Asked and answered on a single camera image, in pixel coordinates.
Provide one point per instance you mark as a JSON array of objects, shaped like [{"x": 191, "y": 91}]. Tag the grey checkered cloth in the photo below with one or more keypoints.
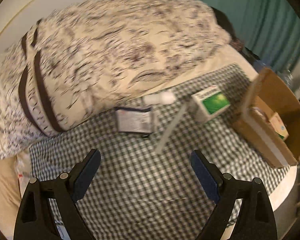
[{"x": 137, "y": 194}]

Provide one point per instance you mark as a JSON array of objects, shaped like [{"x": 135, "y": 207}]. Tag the beige small box in carton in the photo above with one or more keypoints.
[{"x": 278, "y": 126}]

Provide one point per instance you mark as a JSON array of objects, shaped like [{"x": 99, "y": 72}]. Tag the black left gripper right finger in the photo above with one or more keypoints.
[{"x": 255, "y": 219}]

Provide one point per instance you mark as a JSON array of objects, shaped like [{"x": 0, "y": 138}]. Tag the clear plastic wrapper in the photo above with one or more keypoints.
[{"x": 23, "y": 170}]

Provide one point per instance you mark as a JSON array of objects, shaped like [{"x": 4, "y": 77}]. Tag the black white snack bag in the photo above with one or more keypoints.
[{"x": 135, "y": 120}]

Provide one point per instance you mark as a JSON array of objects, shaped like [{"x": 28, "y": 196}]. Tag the small white bottle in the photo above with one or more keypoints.
[{"x": 162, "y": 98}]

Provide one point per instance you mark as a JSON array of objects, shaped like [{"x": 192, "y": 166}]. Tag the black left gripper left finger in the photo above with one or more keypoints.
[{"x": 35, "y": 219}]

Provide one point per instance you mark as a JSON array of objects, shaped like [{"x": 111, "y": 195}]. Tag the green white carton box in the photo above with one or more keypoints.
[{"x": 208, "y": 103}]

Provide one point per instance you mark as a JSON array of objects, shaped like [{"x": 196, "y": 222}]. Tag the teal curtain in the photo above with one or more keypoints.
[{"x": 268, "y": 28}]

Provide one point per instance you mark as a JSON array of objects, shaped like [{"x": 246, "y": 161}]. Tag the brown cardboard box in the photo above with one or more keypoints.
[{"x": 268, "y": 117}]

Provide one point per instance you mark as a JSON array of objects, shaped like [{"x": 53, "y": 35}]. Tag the white plastic strip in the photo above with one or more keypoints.
[{"x": 170, "y": 128}]

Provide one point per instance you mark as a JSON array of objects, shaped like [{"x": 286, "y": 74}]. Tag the floral cream duvet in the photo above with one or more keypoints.
[{"x": 90, "y": 56}]

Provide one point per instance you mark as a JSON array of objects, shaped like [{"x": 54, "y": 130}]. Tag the large clear water jug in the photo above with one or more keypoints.
[{"x": 289, "y": 79}]

